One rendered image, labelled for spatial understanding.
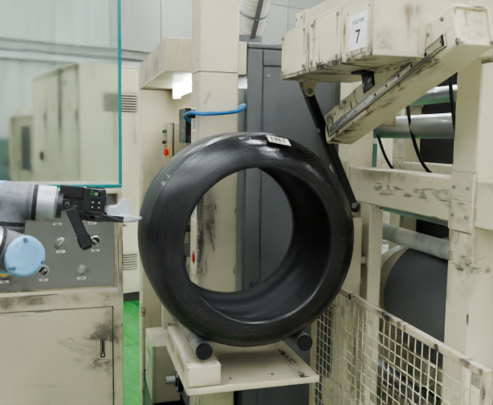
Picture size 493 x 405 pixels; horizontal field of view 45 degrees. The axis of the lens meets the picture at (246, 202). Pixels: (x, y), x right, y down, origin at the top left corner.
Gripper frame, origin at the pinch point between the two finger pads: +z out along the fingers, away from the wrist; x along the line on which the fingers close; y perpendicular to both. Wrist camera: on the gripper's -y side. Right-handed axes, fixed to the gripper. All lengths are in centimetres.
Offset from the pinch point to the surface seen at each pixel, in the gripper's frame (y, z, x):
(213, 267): -16.2, 29.2, 27.5
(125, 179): -12, 29, 367
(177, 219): 2.6, 8.6, -12.0
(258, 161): 19.4, 27.2, -12.2
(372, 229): 2, 81, 22
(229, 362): -40, 32, 6
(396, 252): -9, 106, 46
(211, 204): 3.8, 26.0, 27.6
